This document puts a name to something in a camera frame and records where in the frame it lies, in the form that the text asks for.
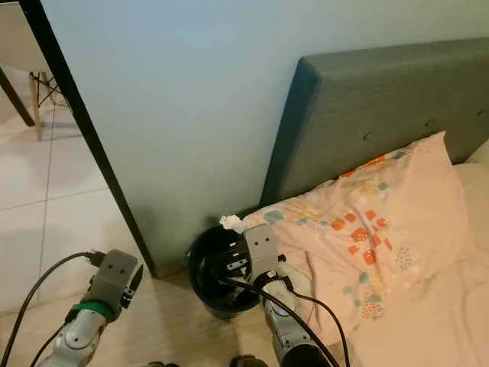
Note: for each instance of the pink patterned pillow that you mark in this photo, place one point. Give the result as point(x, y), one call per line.
point(405, 206)

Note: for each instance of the dark blue trash bin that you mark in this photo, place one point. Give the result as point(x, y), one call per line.
point(210, 302)

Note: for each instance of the grey robot right leg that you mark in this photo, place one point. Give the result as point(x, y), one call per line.
point(254, 361)

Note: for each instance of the teal upholstered headboard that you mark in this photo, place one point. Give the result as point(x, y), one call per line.
point(374, 99)

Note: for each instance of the white chair with wooden legs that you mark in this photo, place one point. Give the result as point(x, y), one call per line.
point(19, 38)

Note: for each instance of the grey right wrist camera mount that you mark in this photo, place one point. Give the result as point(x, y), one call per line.
point(262, 248)

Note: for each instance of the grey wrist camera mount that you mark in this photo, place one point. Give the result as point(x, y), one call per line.
point(262, 248)
point(111, 275)

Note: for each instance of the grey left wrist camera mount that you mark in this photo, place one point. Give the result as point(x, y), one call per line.
point(111, 275)

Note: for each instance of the black door frame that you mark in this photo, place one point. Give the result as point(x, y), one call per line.
point(92, 153)

